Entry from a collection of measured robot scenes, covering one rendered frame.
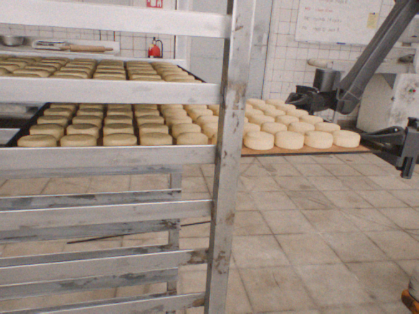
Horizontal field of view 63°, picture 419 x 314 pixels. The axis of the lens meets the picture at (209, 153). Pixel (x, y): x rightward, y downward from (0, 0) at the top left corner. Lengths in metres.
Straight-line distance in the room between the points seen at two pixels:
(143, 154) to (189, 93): 0.11
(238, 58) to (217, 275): 0.34
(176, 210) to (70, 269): 0.18
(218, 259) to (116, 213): 0.18
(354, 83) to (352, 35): 4.05
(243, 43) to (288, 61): 4.33
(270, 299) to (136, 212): 1.27
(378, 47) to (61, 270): 0.98
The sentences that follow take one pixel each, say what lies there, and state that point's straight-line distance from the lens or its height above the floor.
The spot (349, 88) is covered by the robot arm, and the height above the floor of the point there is 1.01.
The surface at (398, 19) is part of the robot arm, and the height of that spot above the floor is 1.21.
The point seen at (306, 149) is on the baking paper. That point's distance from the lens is 0.61.
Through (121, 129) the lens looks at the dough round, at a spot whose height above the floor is 0.97.
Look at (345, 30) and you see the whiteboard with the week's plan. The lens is 5.09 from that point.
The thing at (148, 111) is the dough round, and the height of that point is 0.97.
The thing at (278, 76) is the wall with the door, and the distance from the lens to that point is 4.76.
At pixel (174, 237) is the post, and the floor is 0.55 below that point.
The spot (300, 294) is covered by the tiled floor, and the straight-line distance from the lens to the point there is 1.80.
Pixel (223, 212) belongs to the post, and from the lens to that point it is 0.52.
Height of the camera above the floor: 1.13
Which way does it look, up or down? 19 degrees down
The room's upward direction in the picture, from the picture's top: 4 degrees clockwise
